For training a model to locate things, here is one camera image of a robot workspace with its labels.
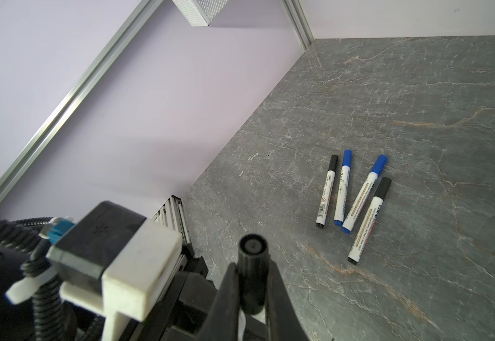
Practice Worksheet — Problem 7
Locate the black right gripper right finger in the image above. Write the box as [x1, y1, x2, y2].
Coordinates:
[265, 260, 308, 341]

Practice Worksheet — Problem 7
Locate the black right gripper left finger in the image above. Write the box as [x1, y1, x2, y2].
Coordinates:
[196, 263, 240, 341]

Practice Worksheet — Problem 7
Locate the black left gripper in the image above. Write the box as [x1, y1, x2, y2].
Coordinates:
[131, 242, 270, 341]

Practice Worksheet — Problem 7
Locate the black pen cap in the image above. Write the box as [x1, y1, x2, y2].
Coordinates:
[237, 234, 270, 315]

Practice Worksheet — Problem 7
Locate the white marker pen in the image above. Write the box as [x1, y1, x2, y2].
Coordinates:
[348, 177, 392, 265]
[237, 310, 266, 341]
[316, 154, 339, 229]

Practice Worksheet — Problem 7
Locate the white marker blue end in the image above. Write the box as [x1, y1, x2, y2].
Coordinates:
[334, 149, 353, 227]

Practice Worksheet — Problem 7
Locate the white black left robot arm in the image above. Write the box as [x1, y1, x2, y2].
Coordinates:
[0, 244, 218, 340]

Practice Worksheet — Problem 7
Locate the white mesh square basket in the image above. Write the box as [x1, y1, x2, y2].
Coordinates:
[173, 0, 229, 27]

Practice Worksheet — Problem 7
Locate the aluminium frame rail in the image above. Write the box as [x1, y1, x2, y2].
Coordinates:
[0, 0, 316, 248]

